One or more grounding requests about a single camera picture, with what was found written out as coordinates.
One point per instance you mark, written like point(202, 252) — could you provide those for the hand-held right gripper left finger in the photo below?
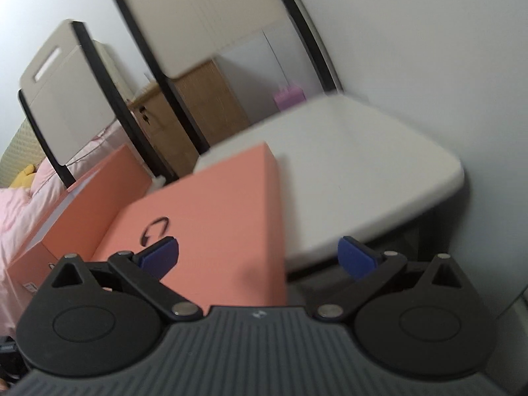
point(159, 255)

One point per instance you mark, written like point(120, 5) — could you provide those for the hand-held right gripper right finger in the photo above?
point(357, 260)

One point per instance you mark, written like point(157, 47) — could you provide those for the orange box lid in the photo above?
point(206, 214)

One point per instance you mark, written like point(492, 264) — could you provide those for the orange cardboard box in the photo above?
point(90, 206)

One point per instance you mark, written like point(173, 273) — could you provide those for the white desktop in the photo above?
point(350, 173)

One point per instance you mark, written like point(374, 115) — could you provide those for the keys in drawer lock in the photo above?
point(145, 116)

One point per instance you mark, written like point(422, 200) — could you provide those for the bed with pink sheet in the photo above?
point(20, 222)

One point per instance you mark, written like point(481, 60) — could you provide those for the yellow plush toy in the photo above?
point(22, 177)

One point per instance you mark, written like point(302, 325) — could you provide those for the wooden nightstand with drawers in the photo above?
point(206, 103)

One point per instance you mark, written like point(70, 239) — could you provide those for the small pink box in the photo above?
point(288, 97)

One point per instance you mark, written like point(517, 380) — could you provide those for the beige quilted headboard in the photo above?
point(16, 148)

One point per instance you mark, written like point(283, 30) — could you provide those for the beige chair with black frame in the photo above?
point(70, 103)
point(198, 20)

